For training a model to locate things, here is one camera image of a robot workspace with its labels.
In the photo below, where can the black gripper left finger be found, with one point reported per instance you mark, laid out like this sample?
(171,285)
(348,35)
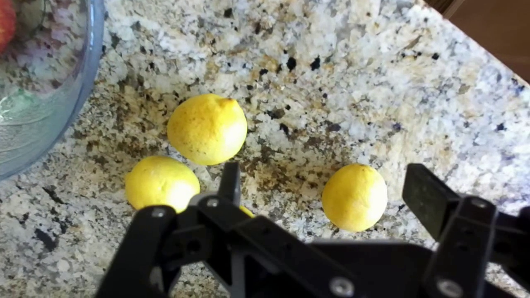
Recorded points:
(182,249)

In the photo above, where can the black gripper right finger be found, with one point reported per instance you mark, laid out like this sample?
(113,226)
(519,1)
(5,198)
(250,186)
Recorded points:
(464,242)

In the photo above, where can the red yellow apple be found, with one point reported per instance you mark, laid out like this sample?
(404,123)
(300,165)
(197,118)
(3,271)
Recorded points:
(3,25)

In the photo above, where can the clear glass bowl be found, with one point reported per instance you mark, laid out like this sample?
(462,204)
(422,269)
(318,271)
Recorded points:
(43,110)

